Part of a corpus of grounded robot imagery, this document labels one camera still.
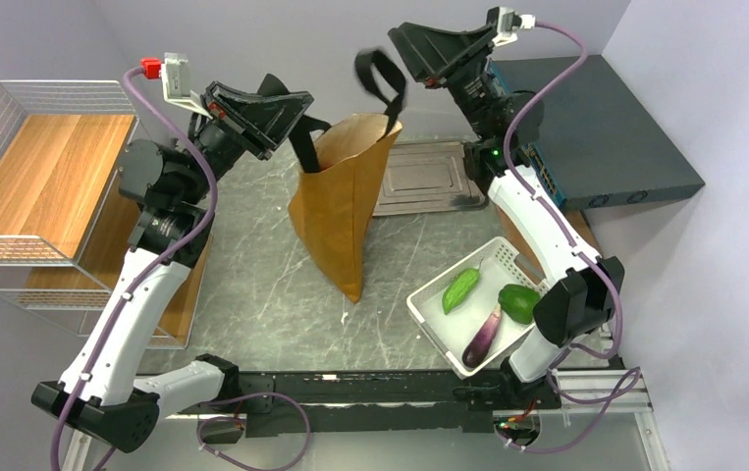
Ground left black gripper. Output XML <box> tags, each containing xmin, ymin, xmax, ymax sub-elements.
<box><xmin>177</xmin><ymin>80</ymin><xmax>312</xmax><ymax>206</ymax></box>

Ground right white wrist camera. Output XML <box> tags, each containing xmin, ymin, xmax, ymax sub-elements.
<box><xmin>486</xmin><ymin>6</ymin><xmax>536</xmax><ymax>47</ymax></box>

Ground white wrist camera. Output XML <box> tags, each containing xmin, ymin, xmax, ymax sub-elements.
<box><xmin>139</xmin><ymin>52</ymin><xmax>212</xmax><ymax>119</ymax></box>
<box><xmin>486</xmin><ymin>6</ymin><xmax>536</xmax><ymax>47</ymax></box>

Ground silver metal tray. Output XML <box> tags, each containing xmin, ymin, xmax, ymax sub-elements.
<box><xmin>373</xmin><ymin>140</ymin><xmax>487</xmax><ymax>217</ymax></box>

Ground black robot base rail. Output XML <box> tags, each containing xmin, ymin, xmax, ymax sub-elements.
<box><xmin>172</xmin><ymin>370</ymin><xmax>652</xmax><ymax>449</ymax></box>

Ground tan grocery bag black straps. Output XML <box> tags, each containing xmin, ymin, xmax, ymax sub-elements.
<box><xmin>287</xmin><ymin>46</ymin><xmax>409</xmax><ymax>305</ymax></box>

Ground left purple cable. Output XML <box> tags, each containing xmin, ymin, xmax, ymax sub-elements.
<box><xmin>48</xmin><ymin>65</ymin><xmax>311</xmax><ymax>471</ymax></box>

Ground dark network switch box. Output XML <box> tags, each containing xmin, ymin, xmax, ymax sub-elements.
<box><xmin>513</xmin><ymin>55</ymin><xmax>705</xmax><ymax>210</ymax></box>

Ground green bell pepper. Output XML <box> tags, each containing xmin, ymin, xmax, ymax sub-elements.
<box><xmin>498</xmin><ymin>284</ymin><xmax>541</xmax><ymax>325</ymax></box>

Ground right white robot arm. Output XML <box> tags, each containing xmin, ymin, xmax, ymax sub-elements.
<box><xmin>388</xmin><ymin>8</ymin><xmax>624</xmax><ymax>407</ymax></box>

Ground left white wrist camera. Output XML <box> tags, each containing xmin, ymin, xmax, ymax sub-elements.
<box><xmin>139</xmin><ymin>52</ymin><xmax>212</xmax><ymax>119</ymax></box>

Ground white plastic basket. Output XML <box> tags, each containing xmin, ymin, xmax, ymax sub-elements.
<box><xmin>406</xmin><ymin>236</ymin><xmax>548</xmax><ymax>379</ymax></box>

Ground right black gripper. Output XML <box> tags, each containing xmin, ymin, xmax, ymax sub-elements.
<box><xmin>389</xmin><ymin>23</ymin><xmax>499</xmax><ymax>140</ymax></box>

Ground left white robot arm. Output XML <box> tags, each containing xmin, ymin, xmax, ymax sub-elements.
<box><xmin>31</xmin><ymin>75</ymin><xmax>313</xmax><ymax>453</ymax></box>

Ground green bitter gourd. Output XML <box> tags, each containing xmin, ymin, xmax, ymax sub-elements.
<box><xmin>442</xmin><ymin>267</ymin><xmax>481</xmax><ymax>315</ymax></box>

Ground purple eggplant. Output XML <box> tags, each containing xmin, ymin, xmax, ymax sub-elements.
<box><xmin>461</xmin><ymin>304</ymin><xmax>503</xmax><ymax>368</ymax></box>

